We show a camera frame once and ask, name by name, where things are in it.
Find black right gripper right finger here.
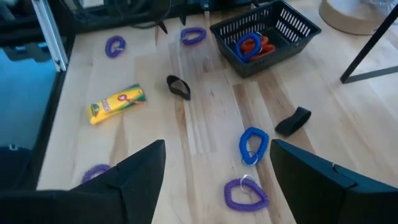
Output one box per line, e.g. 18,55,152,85
269,139,398,224

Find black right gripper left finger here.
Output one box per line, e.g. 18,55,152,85
0,139,167,224

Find purple coil wristband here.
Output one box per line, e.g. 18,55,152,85
104,35,127,59
80,164,111,185
223,174,270,213
180,26,208,46

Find blue coil wristband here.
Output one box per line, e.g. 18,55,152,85
233,32,262,64
238,126,270,167

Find yellow green crayon box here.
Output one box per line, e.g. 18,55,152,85
86,83,147,126

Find wide black rubber band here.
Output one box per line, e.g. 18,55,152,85
166,75,192,101
274,106,312,137

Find black plastic slotted basket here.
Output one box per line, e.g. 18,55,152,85
210,0,323,78

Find orange coil wristband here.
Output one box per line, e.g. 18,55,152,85
241,35,277,62

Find wooden shelf riser black legs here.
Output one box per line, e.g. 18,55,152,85
340,4,398,85

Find round beige base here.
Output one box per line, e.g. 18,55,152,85
318,0,388,35

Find silver aluminium frame post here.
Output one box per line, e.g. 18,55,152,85
30,0,69,73

